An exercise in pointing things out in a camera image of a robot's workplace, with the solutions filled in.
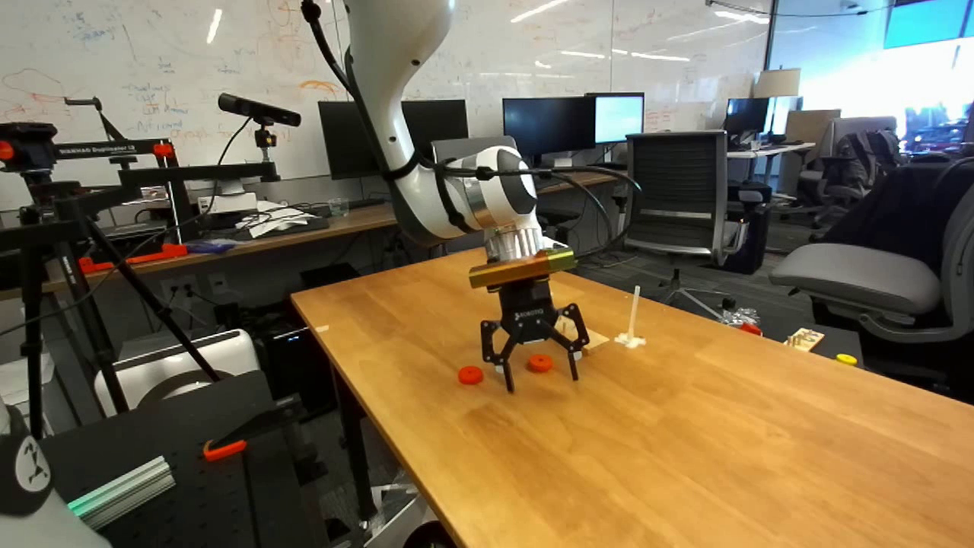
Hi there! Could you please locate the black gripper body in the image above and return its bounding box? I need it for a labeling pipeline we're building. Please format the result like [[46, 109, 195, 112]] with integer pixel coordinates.
[[498, 283, 557, 345]]

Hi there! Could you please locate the white peg stand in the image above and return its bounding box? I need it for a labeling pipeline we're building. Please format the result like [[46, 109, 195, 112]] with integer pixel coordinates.
[[613, 283, 649, 354]]

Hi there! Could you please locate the black table leg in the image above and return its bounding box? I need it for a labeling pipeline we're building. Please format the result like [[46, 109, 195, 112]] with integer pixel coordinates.
[[332, 368, 381, 524]]

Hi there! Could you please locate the black mesh office chair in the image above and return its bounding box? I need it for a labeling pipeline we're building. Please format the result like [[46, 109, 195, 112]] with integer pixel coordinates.
[[621, 129, 732, 262]]

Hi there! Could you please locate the black dark monitor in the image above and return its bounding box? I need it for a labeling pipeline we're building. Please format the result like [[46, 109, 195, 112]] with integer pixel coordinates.
[[498, 94, 591, 158]]

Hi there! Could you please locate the long wooden desk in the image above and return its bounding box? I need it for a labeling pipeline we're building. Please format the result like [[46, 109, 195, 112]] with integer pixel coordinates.
[[74, 163, 633, 283]]

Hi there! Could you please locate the monitor with lit screen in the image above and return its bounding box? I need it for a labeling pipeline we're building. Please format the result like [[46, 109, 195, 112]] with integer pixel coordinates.
[[584, 90, 649, 148]]

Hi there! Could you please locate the tan card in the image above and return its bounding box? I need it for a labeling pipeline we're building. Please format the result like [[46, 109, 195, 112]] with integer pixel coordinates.
[[779, 326, 828, 357]]

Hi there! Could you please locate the white papers pile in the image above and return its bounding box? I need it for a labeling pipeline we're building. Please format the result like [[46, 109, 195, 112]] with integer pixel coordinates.
[[233, 198, 323, 244]]

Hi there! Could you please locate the large black monitor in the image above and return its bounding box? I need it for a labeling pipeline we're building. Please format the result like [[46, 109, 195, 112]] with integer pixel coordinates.
[[315, 97, 468, 182]]

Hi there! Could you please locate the white round appliance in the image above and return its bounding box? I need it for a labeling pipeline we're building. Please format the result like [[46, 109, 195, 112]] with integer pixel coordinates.
[[92, 326, 265, 421]]

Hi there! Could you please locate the small distant monitor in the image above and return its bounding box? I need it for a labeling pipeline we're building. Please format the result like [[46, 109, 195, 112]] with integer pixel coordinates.
[[721, 94, 772, 140]]

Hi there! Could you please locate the gray office chair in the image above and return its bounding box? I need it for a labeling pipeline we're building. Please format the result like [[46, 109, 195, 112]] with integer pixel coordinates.
[[767, 156, 974, 404]]

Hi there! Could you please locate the small blue item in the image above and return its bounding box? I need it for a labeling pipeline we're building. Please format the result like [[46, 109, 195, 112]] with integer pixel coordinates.
[[187, 238, 238, 259]]

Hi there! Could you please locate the beige lamp shade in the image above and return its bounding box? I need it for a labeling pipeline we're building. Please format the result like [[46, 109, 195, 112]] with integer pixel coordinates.
[[751, 68, 802, 104]]

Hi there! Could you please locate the distant black chair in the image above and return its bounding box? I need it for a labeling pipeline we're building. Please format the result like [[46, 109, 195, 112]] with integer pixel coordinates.
[[815, 126, 906, 211]]

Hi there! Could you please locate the black cart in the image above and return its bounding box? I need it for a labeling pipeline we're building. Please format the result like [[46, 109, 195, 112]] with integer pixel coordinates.
[[38, 368, 332, 548]]

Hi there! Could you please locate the silver green tube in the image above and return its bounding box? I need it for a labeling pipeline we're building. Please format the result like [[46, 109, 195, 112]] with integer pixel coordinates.
[[60, 452, 181, 533]]

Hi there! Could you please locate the black tripod rig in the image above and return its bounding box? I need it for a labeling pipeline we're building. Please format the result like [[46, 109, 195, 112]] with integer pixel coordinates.
[[0, 118, 283, 441]]

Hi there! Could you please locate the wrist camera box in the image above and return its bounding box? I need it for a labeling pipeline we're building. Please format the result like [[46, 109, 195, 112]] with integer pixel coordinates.
[[467, 249, 582, 291]]

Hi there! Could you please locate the orange clamp handle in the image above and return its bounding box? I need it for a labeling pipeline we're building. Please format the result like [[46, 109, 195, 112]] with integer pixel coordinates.
[[201, 436, 251, 464]]

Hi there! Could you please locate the black camera bar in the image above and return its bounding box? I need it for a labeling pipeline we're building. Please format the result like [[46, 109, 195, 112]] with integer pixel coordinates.
[[216, 90, 305, 129]]

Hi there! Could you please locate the blue wall screen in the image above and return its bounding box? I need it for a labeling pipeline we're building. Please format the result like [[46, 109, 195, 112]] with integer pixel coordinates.
[[881, 0, 974, 50]]

